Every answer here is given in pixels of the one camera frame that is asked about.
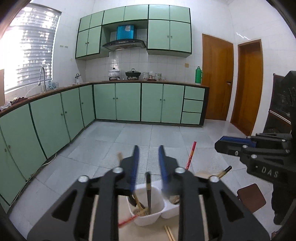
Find black plastic spoon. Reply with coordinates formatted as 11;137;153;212
128;195;137;207

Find red patterned wooden chopstick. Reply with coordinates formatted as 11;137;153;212
167;226;176;241
186;141;197;170
118;215;138;228
164;225;173;241

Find silver metal spoon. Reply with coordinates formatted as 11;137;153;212
169;195;180;205

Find green lower kitchen cabinets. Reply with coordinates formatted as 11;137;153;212
1;81;209;205

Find green kitchen cabinets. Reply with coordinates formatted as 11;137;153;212
1;81;209;205
75;4;192;60

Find chrome kitchen faucet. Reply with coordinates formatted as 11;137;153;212
38;67;47;92

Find green upper kitchen cabinets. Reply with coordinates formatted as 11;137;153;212
75;4;192;60

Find brown stool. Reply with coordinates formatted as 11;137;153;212
237;183;266;213

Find white double utensil holder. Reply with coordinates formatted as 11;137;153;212
126;179;181;227

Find brown wooden door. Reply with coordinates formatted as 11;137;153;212
202;34;234;121
231;40;263;136

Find dark wooden cabinet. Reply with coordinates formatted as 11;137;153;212
263;71;295;133

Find beige table mat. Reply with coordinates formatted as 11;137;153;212
87;171;232;241

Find green thermos bottle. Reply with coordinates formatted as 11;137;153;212
195;66;202;84

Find white rice cooker pot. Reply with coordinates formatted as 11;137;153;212
108;69;120;81

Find black wok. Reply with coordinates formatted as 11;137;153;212
125;68;141;80

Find blue range hood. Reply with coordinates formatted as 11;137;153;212
103;25;146;51

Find window blinds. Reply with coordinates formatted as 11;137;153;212
1;4;61;91

